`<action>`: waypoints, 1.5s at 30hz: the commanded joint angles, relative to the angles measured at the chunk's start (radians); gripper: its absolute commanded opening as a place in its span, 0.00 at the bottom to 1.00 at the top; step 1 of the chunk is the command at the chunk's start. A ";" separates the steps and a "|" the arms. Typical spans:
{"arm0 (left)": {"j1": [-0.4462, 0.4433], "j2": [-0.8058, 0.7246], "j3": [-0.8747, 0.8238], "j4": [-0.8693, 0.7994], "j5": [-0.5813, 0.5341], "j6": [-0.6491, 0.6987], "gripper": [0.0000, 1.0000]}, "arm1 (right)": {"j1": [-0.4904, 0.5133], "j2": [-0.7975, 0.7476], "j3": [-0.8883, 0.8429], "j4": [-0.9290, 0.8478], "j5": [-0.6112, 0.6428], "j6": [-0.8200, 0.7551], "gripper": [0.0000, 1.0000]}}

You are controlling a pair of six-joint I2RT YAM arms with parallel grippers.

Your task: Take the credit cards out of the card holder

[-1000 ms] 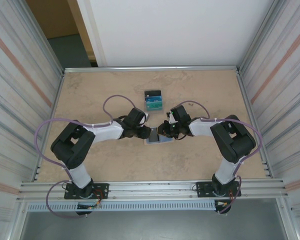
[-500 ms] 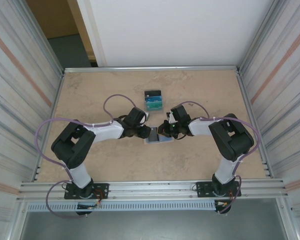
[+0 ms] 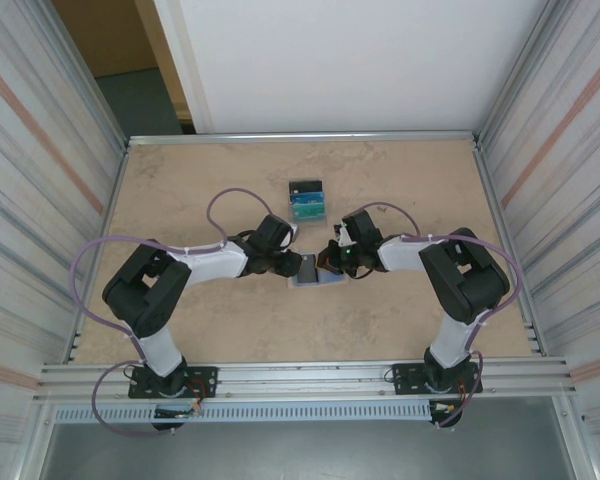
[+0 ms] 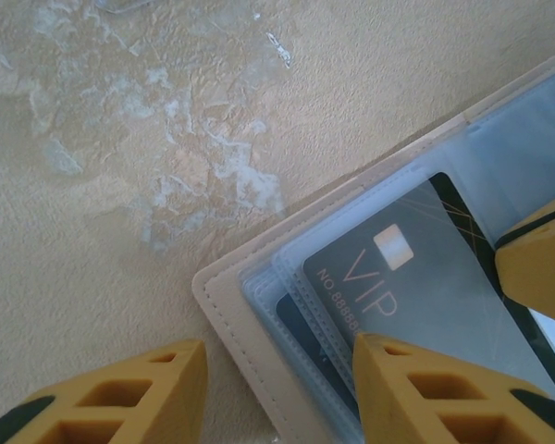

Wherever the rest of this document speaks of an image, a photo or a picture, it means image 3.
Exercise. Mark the clear acrylic card stand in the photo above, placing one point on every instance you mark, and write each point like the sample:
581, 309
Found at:
307, 223

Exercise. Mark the brown wooden door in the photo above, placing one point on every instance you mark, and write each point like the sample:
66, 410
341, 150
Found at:
105, 35

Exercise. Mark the blue card white print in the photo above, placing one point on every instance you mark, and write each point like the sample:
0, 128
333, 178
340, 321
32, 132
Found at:
305, 200

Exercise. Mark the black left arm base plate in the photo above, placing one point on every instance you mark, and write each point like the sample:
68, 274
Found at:
205, 382

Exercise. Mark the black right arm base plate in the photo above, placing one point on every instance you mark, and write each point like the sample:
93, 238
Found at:
405, 380

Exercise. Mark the aluminium frame post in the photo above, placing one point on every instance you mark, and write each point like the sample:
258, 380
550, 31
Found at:
511, 75
91, 75

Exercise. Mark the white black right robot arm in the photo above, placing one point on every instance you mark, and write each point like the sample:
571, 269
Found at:
400, 252

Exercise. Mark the thin aluminium table rail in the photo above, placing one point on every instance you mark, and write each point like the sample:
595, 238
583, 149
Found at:
305, 138

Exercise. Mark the black card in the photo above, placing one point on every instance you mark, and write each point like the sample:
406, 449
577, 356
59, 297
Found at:
305, 187

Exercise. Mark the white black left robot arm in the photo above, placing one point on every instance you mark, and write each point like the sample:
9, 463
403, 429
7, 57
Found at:
210, 262

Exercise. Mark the green patterned card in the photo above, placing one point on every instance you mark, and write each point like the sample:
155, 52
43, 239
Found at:
310, 212

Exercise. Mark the wide aluminium frame rail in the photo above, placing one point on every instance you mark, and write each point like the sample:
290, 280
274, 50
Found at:
305, 380

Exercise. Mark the dark grey card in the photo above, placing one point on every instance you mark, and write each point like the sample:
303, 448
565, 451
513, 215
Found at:
307, 270

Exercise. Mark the aluminium side rail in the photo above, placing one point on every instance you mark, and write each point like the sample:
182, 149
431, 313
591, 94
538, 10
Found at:
103, 245
508, 250

